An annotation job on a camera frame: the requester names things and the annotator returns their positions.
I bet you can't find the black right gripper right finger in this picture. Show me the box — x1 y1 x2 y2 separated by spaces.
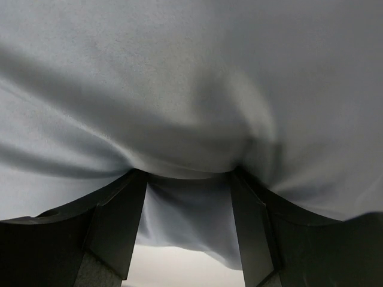
229 169 382 286

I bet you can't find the grey pillowcase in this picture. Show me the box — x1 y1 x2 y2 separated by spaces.
1 1 382 270

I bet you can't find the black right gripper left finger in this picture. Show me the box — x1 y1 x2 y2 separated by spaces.
1 170 147 286

